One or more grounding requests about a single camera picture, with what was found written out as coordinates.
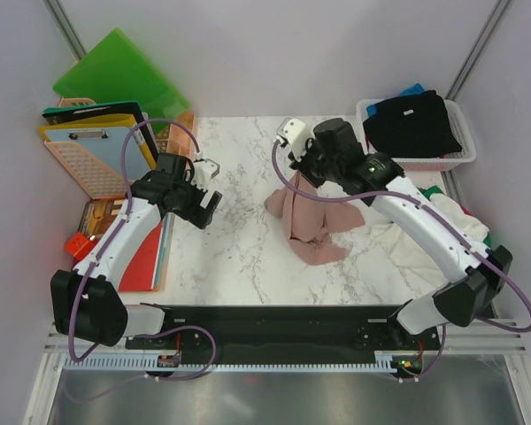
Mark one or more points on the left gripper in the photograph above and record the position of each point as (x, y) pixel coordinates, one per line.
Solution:
(197, 215)

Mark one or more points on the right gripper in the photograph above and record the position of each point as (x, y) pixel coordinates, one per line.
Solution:
(302, 166)

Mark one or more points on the pink t shirt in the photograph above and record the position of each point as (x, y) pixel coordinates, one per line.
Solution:
(308, 225)

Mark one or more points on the white t shirt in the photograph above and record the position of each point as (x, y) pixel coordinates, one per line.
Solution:
(406, 254)

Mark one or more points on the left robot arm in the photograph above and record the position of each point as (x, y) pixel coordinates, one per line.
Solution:
(85, 300)

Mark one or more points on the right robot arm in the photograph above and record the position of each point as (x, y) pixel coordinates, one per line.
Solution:
(330, 152)

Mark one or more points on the orange desk organizer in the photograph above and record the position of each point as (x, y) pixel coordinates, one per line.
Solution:
(174, 140)

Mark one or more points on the red folder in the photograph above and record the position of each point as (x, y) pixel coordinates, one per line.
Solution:
(144, 272)

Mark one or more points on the brown book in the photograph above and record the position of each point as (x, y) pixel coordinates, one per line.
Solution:
(98, 215)

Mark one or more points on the pink file rack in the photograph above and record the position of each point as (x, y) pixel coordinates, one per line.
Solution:
(97, 179)

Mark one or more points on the blue clipboard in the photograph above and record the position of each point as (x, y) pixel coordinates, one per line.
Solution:
(105, 143)

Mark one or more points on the yellow folder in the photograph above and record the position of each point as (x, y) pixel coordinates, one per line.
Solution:
(111, 120)

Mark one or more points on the black t shirt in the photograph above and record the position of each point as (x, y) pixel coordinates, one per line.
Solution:
(414, 126)

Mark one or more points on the red cube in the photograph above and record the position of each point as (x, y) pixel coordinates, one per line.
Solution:
(80, 246)

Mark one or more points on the green t shirt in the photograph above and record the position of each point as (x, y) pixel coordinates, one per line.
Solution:
(457, 214)

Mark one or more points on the white laundry basket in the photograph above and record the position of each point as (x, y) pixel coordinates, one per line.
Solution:
(458, 127)

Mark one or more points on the green plastic folder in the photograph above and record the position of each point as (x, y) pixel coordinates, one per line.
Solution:
(116, 70)

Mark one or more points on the black folder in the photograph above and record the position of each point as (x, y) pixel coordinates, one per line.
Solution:
(63, 115)

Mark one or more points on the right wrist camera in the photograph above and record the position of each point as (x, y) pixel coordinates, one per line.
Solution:
(294, 133)

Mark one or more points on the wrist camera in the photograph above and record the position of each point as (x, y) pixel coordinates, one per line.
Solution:
(205, 170)
(294, 133)

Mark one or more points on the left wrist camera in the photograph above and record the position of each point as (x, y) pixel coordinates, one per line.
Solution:
(205, 170)

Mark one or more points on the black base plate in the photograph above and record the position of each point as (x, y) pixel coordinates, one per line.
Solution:
(284, 332)

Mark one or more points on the white cable duct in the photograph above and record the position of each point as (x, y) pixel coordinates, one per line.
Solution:
(369, 362)

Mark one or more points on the aluminium frame rail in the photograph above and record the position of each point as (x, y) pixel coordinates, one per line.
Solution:
(478, 339)

